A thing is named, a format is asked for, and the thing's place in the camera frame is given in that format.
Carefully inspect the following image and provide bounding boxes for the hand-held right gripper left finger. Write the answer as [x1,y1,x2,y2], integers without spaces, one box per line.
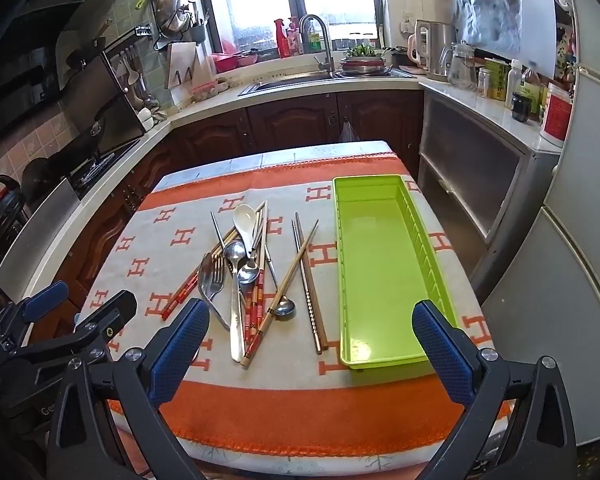
[46,298,212,480]

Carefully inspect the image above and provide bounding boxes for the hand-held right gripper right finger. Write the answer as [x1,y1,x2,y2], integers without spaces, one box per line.
[411,300,579,480]

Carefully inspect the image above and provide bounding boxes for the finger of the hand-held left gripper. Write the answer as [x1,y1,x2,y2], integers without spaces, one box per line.
[0,281,70,357]
[10,290,138,377]

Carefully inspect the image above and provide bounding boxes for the red striped bamboo chopstick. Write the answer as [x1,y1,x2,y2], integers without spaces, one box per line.
[169,202,268,317]
[249,205,270,346]
[161,201,267,321]
[243,219,320,368]
[244,205,267,333]

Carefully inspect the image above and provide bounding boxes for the metal fork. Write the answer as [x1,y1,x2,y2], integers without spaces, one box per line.
[198,252,221,311]
[210,259,231,332]

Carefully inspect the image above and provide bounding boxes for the medium metal spoon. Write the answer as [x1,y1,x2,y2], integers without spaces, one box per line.
[236,260,262,286]

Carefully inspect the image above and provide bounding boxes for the large metal spoon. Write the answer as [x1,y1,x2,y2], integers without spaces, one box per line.
[223,240,247,364]

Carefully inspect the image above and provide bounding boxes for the small long-handled metal spoon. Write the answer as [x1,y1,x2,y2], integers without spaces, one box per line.
[264,235,297,321]

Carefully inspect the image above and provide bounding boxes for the green plastic utensil tray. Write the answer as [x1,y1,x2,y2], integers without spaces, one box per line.
[332,174,462,372]

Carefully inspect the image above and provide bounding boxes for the white ceramic spoon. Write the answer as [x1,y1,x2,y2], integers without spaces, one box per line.
[232,204,259,260]

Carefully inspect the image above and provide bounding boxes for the brown wooden chopsticks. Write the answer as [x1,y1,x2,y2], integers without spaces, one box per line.
[296,212,330,351]

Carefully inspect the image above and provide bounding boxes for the orange patterned blanket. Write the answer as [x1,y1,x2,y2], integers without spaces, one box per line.
[77,152,513,453]

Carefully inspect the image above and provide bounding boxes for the gas stove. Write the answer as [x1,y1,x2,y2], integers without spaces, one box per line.
[67,147,138,198]

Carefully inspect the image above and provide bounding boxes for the white bowl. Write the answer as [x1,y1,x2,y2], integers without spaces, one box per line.
[136,105,170,133]

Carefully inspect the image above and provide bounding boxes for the grey cabinet frosted doors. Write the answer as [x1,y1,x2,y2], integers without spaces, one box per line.
[417,80,563,306]

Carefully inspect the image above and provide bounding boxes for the grey refrigerator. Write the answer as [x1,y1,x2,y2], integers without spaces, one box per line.
[472,0,600,448]

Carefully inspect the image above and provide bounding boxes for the dark glass stove screen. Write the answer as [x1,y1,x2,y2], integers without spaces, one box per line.
[100,52,147,158]

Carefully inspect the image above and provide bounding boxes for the clear food container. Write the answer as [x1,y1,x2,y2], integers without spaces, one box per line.
[190,82,228,103]

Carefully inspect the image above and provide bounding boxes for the black range hood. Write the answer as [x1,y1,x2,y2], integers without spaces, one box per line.
[0,0,126,146]

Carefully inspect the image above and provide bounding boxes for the small plastic bag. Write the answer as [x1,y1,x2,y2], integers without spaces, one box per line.
[337,117,361,143]

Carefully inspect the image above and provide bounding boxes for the brown wooden kitchen cabinets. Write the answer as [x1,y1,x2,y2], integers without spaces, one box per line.
[30,87,426,351]

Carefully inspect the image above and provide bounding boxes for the white cutting board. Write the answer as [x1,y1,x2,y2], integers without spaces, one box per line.
[166,41,201,103]

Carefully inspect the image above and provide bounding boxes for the dark glass jar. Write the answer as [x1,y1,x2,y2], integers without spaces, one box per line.
[511,92,531,122]

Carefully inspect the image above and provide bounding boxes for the white bucket red label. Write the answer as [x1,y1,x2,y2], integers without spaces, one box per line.
[539,82,573,148]

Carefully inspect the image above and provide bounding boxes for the pink plastic basin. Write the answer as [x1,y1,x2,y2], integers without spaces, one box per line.
[212,52,241,73]

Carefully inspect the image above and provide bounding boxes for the oil bottle green label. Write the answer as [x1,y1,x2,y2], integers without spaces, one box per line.
[520,67,543,116]

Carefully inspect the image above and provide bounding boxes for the white plastic bottle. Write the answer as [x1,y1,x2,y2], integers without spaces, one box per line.
[505,59,523,110]

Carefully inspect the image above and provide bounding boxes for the yellow green tin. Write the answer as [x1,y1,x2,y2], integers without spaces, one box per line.
[482,57,511,102]

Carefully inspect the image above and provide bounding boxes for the glass pitcher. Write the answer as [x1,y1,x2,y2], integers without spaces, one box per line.
[439,41,478,92]

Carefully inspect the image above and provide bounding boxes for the steel kitchen sink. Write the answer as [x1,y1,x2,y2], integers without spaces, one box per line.
[237,71,418,98]

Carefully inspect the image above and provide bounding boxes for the steel basin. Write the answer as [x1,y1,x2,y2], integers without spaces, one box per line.
[339,56,388,77]

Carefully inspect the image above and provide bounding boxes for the steel electric kettle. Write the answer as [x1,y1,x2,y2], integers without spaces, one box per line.
[414,19,458,83]

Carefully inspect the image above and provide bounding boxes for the green vegetables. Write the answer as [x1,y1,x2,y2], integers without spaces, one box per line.
[345,43,381,59]

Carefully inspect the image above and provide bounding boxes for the red spray bottle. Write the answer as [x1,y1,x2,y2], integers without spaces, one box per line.
[275,19,291,58]

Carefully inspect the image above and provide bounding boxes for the pink bottle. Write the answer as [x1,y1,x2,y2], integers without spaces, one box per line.
[287,17,303,57]

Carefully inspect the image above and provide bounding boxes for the steel sink faucet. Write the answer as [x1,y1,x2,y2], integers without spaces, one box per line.
[298,14,337,75]

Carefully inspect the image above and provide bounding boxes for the kitchen window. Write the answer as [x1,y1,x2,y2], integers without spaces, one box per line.
[200,0,386,56]

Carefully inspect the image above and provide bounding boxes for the hanging clear plastic bag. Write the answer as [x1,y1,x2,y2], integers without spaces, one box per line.
[450,0,561,78]

